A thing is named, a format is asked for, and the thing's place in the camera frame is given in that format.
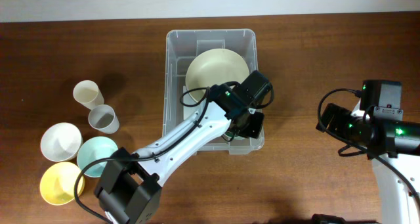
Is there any white small bowl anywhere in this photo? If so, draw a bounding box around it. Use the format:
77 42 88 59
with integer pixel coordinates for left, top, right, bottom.
40 122 83 162

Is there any cream bowl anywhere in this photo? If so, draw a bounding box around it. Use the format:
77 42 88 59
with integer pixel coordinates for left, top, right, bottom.
185 49 250 102

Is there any grey translucent cup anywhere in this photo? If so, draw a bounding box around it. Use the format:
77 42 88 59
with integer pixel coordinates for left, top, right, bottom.
88 104 120 134

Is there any yellow small bowl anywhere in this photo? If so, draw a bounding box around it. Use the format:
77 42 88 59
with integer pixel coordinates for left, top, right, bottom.
39 162 81 206

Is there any mint green small bowl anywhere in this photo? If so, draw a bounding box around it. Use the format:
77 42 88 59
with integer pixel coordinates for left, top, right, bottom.
77 137 118 169

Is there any cream cup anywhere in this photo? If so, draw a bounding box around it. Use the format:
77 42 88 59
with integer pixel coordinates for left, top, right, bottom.
73 80 104 110

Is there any clear plastic storage bin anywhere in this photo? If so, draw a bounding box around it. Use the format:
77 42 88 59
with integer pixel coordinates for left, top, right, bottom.
162 29 258 135

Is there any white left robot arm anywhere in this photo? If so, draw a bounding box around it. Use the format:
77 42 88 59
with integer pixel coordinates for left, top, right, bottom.
94 81 273 223

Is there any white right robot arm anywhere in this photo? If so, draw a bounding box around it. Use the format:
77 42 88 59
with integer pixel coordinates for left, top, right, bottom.
317 102 419 223

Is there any mint green cup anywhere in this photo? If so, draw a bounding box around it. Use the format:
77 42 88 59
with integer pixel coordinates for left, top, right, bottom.
221 131 244 142

